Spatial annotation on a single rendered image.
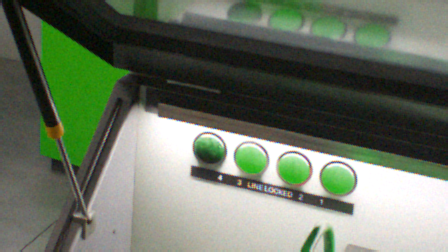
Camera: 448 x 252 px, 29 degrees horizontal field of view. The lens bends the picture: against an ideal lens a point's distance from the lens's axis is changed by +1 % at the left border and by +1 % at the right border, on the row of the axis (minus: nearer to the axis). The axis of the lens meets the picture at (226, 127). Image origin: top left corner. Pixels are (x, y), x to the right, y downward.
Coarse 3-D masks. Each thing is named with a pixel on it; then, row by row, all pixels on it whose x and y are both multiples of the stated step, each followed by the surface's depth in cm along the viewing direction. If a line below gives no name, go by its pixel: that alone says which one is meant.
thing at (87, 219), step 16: (0, 0) 85; (16, 0) 85; (16, 16) 86; (16, 32) 88; (32, 48) 90; (32, 64) 91; (32, 80) 92; (48, 96) 94; (48, 112) 96; (48, 128) 97; (64, 160) 102; (80, 192) 107; (80, 208) 108
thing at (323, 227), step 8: (320, 224) 92; (328, 224) 95; (312, 232) 90; (320, 232) 90; (328, 232) 97; (304, 240) 88; (312, 240) 88; (328, 240) 100; (304, 248) 87; (312, 248) 87; (328, 248) 102
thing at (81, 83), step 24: (48, 48) 391; (72, 48) 385; (48, 72) 395; (72, 72) 389; (96, 72) 383; (120, 72) 378; (72, 96) 393; (96, 96) 388; (72, 120) 398; (96, 120) 392; (48, 144) 409; (72, 144) 402; (72, 168) 413
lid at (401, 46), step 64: (64, 0) 88; (128, 0) 86; (192, 0) 80; (256, 0) 74; (320, 0) 69; (384, 0) 65; (128, 64) 115; (192, 64) 103; (256, 64) 96; (320, 64) 93; (384, 64) 86
